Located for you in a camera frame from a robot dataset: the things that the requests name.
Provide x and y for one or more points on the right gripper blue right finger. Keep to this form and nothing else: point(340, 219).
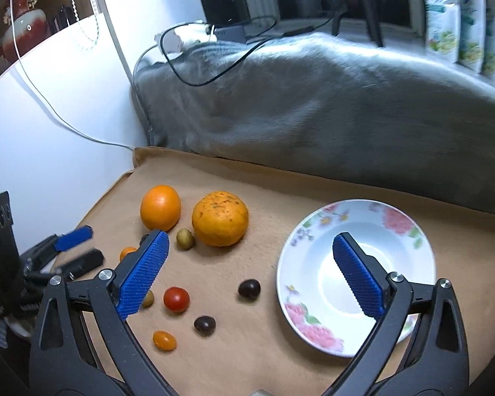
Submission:
point(368, 281)

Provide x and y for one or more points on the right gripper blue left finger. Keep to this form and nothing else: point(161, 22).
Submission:
point(136, 273)

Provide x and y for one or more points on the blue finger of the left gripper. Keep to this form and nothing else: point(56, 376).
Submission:
point(81, 265)
point(72, 239)

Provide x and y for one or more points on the small orange kumquat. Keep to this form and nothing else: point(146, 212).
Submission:
point(125, 252)

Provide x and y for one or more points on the green olive fruit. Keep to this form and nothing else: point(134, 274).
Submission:
point(185, 239)

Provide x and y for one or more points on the red cherry tomato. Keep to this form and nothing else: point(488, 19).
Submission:
point(176, 299)

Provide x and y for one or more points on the white floral plate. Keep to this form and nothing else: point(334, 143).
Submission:
point(312, 292)

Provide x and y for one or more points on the smooth orange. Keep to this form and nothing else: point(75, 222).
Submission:
point(160, 208)

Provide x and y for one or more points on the orange cherry tomato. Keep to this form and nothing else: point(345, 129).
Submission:
point(164, 341)

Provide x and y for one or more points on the speckled large orange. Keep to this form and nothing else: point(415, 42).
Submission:
point(220, 219)

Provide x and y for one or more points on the yellow green small fruit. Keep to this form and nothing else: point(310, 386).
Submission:
point(148, 300)

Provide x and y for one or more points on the beige fleece mat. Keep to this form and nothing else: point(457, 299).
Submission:
point(253, 347)

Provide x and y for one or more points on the grey plush blanket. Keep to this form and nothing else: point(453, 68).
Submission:
point(325, 106)

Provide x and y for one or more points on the red white figurine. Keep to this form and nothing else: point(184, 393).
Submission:
point(22, 28)

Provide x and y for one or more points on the white power adapter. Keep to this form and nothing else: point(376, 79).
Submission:
point(178, 40)

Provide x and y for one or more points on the floral refill pouch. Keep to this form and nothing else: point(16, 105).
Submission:
point(443, 28)
point(488, 67)
point(472, 34)

